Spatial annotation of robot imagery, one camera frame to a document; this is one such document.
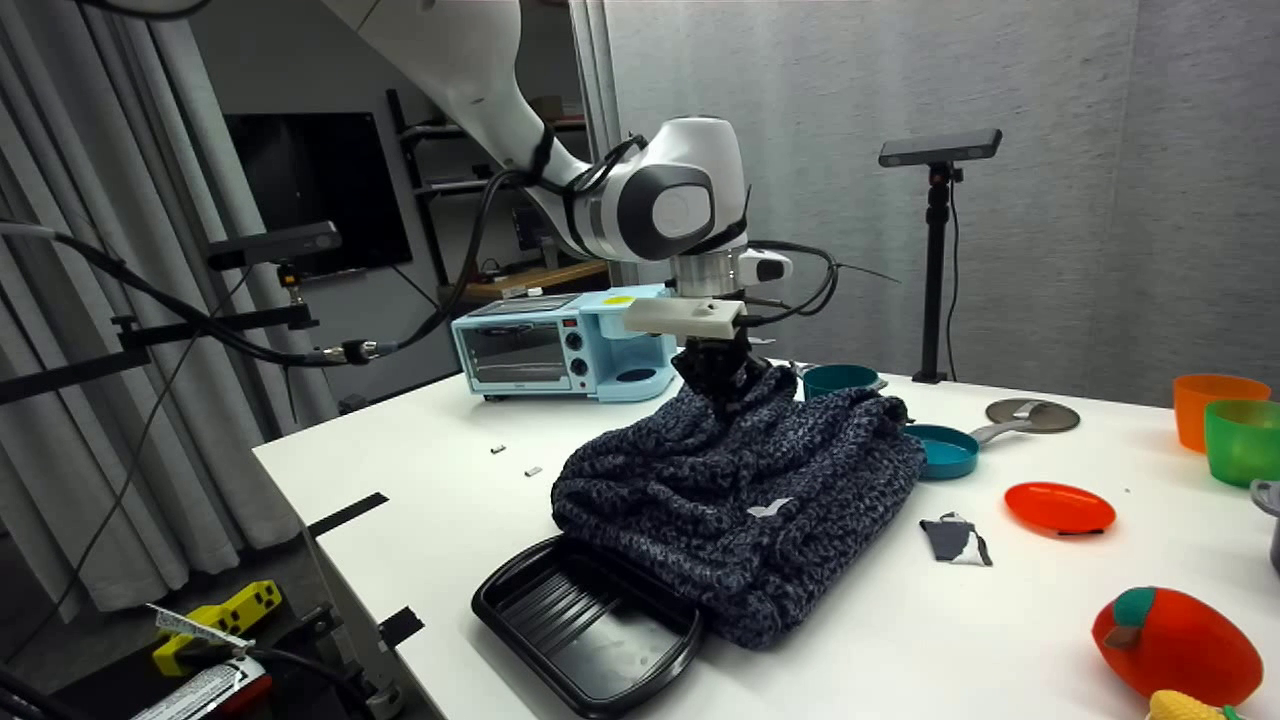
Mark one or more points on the green plastic cup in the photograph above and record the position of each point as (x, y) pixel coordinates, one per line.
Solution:
(1246, 443)

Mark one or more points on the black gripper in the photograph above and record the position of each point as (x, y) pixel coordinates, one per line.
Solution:
(719, 368)

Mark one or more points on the dark blue fleece blanket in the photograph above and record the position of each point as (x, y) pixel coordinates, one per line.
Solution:
(750, 507)

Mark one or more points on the teal pot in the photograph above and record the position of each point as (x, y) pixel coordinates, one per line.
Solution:
(840, 376)

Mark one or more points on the teal frying pan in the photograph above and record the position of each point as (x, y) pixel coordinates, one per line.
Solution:
(951, 453)

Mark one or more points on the light blue toy oven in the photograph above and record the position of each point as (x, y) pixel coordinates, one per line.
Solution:
(564, 346)

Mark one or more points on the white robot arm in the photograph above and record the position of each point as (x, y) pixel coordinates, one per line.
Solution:
(672, 198)

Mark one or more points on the silver pot lid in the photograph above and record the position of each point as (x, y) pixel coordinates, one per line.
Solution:
(1032, 412)

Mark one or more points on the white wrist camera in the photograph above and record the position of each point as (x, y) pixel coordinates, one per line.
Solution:
(685, 318)

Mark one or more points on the yellow toy lemon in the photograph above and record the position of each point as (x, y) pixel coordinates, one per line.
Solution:
(1182, 706)

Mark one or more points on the red toy tomato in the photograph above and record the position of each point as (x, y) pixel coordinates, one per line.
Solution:
(1160, 637)

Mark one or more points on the red toy plate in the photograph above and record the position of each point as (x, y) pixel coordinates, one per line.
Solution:
(1059, 508)

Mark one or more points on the yellow power plug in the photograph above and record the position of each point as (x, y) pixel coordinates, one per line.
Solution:
(213, 624)

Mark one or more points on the camera on tripod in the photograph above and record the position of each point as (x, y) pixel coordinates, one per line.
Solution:
(941, 161)

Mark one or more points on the orange plastic cup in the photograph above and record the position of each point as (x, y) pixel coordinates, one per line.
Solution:
(1197, 392)

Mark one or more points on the black ridged plastic tray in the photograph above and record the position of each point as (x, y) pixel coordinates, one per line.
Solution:
(590, 624)

